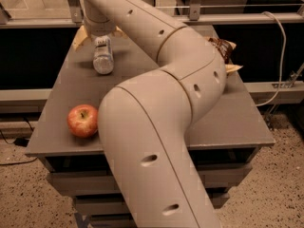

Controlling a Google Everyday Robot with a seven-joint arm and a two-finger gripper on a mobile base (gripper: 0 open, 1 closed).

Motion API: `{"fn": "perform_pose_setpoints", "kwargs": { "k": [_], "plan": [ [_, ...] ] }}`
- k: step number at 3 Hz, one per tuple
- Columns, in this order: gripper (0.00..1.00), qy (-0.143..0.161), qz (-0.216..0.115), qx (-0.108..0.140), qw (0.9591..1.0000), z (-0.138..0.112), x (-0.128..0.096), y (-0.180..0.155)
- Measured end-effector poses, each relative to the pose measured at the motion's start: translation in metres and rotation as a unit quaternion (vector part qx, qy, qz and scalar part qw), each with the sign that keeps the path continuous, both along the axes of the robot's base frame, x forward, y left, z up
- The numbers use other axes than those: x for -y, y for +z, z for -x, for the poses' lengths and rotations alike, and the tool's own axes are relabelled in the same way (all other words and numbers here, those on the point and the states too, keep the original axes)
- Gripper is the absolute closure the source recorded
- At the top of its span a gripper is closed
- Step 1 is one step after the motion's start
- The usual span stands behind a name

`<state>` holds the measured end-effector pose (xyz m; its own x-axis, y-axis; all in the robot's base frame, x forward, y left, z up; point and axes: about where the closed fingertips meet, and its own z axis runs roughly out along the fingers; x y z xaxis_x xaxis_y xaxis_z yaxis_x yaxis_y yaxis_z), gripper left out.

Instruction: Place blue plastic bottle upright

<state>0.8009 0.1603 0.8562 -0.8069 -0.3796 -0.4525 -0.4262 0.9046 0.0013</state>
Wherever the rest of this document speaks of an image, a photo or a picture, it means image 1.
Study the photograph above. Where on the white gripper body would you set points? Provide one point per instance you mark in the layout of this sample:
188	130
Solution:
100	29

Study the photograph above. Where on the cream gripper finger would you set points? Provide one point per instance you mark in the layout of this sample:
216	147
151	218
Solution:
117	32
81	38

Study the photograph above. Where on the clear plastic water bottle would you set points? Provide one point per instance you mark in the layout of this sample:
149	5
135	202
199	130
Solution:
103	57

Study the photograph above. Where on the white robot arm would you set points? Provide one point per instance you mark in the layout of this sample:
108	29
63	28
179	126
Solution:
142	121

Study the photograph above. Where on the grey metal railing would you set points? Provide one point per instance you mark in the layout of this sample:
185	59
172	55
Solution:
71	13

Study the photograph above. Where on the red apple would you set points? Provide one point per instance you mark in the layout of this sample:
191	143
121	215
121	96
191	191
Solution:
82	120

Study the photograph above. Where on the brown crumpled chip bag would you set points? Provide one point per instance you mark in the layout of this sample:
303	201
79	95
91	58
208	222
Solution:
225	48

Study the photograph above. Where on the top grey drawer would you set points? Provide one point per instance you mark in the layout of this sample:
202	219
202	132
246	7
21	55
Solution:
99	183

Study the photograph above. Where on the grey drawer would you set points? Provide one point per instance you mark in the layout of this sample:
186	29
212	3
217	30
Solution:
112	221
98	205
99	183

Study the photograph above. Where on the grey drawer cabinet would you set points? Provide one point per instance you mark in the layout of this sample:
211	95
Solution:
231	133

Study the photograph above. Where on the middle grey drawer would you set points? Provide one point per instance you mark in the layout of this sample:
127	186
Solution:
98	205

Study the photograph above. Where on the bottom grey drawer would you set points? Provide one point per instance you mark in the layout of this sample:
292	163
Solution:
112	221

